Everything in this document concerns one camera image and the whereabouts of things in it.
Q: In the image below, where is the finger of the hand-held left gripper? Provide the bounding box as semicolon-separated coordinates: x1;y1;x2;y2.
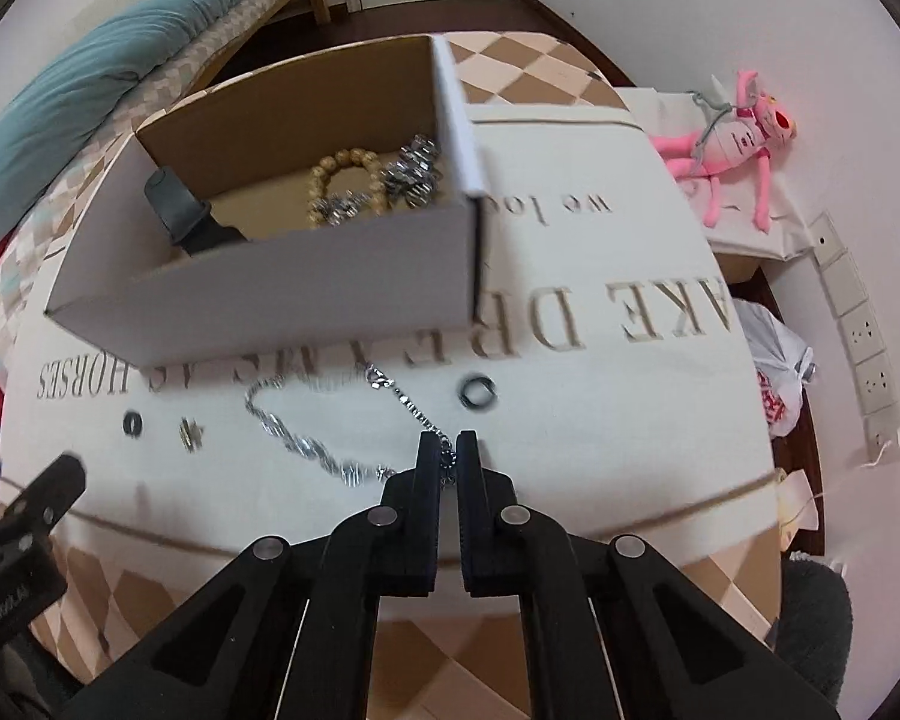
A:
0;453;88;535

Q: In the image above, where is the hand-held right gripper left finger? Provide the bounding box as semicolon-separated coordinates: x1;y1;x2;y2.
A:
60;431;443;720

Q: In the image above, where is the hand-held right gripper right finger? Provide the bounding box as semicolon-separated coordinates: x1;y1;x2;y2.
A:
456;430;842;720

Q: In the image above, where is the silver chain necklace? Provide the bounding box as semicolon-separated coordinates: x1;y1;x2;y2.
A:
243;364;460;493

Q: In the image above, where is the cardboard box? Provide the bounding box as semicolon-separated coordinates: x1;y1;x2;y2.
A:
43;34;490;370

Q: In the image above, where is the cream printed cloth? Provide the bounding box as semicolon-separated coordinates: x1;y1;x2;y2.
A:
0;100;782;565

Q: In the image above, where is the white plastic bag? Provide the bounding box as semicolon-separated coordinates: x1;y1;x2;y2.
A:
733;298;815;440

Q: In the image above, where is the grey fuzzy stool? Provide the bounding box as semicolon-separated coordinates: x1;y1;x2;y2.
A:
763;550;856;720

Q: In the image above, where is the brown checkered blanket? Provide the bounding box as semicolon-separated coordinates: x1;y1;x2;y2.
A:
0;30;785;691

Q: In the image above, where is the grey patterned mattress pad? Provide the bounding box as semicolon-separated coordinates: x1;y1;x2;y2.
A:
82;0;323;158

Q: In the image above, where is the pink plush toy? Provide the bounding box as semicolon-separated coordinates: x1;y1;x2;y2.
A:
648;68;800;233

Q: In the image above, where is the teal duvet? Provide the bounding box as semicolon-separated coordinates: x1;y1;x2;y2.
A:
0;0;340;257

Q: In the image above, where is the large black ring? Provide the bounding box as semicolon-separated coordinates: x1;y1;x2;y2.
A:
458;373;503;413

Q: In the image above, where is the thin silver chain bracelet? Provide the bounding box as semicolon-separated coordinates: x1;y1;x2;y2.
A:
311;191;377;227

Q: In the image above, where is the wooden bead bracelet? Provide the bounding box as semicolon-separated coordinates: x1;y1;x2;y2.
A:
305;148;388;230

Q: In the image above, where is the white cable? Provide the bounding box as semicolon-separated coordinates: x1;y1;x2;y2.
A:
777;441;895;541

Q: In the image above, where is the row of white wall sockets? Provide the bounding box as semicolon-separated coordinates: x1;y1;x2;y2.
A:
805;211;900;460

